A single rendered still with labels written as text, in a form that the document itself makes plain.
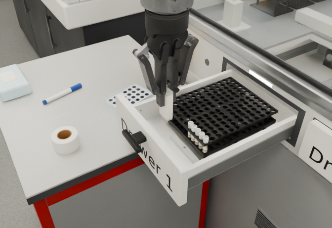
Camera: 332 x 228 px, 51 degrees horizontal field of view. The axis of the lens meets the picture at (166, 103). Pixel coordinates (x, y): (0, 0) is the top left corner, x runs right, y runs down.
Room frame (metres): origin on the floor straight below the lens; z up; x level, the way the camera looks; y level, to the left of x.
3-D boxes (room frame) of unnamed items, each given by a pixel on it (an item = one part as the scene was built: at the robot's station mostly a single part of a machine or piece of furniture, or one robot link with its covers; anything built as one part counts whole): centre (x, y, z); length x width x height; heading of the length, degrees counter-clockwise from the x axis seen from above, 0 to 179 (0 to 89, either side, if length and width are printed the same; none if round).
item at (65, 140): (0.68, 0.27, 0.78); 0.07 x 0.07 x 0.04
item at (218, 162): (0.67, -0.14, 0.86); 0.40 x 0.26 x 0.06; 122
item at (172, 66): (0.57, -0.01, 1.08); 0.04 x 0.01 x 0.11; 32
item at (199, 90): (0.67, -0.13, 0.87); 0.22 x 0.18 x 0.06; 122
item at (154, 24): (0.56, 0.00, 1.15); 0.08 x 0.07 x 0.09; 122
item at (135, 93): (0.85, 0.11, 0.78); 0.12 x 0.08 x 0.04; 137
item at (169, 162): (0.56, 0.04, 0.87); 0.29 x 0.02 x 0.11; 32
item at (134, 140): (0.55, 0.06, 0.91); 0.07 x 0.04 x 0.01; 32
